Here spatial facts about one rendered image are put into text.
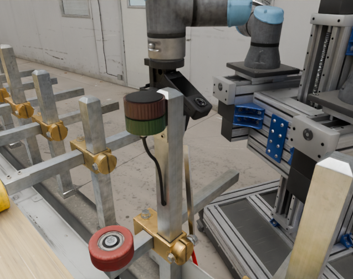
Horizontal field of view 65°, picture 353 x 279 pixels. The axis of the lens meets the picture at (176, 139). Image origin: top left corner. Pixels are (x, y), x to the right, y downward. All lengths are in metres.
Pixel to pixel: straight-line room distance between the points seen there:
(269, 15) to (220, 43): 2.26
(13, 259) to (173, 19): 0.50
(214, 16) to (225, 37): 2.86
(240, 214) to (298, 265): 1.26
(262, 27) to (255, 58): 0.12
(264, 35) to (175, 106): 0.83
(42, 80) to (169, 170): 0.50
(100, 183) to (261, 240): 1.02
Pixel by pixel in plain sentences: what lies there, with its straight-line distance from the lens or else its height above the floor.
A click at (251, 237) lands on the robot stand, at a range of 1.55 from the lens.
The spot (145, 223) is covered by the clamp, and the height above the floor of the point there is 0.87.
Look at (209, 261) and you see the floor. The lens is 1.68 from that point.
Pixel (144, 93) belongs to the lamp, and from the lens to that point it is 0.41.
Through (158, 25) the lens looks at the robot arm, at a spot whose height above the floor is 1.26.
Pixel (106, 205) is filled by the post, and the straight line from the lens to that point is 0.77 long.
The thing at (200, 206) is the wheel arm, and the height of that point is 0.85.
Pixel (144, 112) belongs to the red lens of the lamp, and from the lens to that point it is 0.38.
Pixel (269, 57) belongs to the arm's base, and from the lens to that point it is 1.23.
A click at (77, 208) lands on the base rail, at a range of 0.96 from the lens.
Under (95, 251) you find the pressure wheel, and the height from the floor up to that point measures 0.91.
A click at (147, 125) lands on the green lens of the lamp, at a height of 1.14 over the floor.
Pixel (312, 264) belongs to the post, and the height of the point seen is 1.02.
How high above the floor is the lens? 1.30
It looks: 27 degrees down
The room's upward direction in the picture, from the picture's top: straight up
